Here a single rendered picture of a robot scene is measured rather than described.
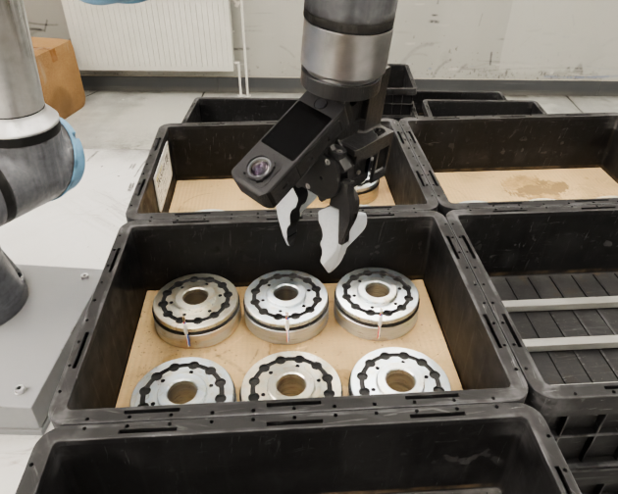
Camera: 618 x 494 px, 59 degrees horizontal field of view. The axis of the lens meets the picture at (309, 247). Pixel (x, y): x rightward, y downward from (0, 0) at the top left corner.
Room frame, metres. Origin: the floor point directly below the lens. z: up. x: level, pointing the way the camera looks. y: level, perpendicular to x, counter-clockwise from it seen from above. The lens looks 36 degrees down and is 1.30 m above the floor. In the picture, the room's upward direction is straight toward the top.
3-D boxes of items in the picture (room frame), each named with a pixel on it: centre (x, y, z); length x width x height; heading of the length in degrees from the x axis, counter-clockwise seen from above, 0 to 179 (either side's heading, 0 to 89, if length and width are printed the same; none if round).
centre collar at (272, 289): (0.51, 0.03, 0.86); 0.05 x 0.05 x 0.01
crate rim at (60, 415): (0.43, 0.02, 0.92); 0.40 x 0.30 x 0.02; 94
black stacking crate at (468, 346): (0.43, 0.02, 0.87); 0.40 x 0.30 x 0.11; 94
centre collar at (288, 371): (0.36, 0.02, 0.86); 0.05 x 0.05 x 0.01
